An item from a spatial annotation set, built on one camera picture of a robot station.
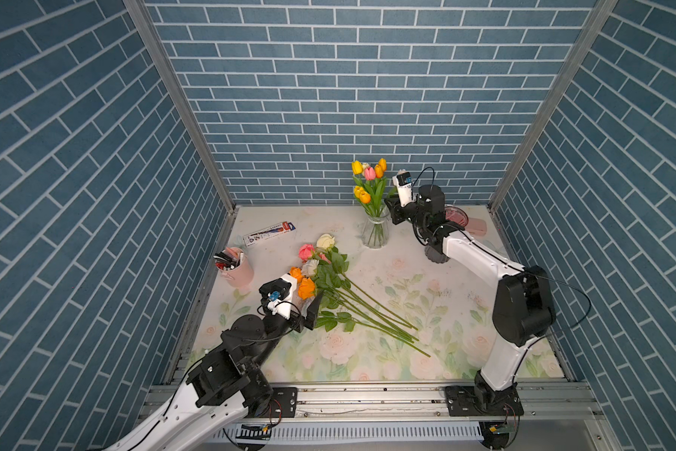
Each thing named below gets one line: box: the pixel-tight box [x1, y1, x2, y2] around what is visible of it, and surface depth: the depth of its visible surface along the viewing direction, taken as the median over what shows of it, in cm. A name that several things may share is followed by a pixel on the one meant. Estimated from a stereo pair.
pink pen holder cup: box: [213, 246, 255, 289], surface depth 93 cm
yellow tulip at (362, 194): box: [353, 185, 371, 204], surface depth 84 cm
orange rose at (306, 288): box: [298, 277, 317, 300], surface depth 94 cm
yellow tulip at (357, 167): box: [351, 159, 364, 175], surface depth 92 cm
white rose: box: [302, 258, 320, 278], surface depth 96 cm
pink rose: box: [297, 243, 315, 264], surface depth 101 cm
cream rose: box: [316, 233, 336, 249], surface depth 107 cm
